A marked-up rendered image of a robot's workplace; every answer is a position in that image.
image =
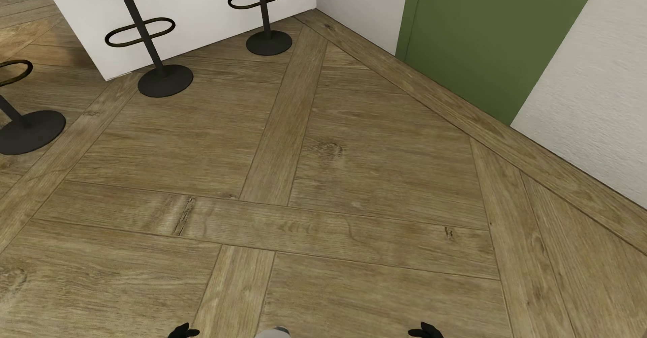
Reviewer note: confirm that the white bar counter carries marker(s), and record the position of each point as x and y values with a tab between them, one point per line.
197	4

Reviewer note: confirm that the green door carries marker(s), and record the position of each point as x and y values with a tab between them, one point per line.
485	34

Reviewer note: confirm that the grey robot torso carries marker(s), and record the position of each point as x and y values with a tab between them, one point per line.
273	333

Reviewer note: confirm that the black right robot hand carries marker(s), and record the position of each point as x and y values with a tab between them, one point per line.
427	331

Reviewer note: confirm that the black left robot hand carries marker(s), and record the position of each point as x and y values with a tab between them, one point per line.
183	332

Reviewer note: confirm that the black bar stool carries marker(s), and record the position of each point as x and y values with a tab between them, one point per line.
164	79
30	129
268	41

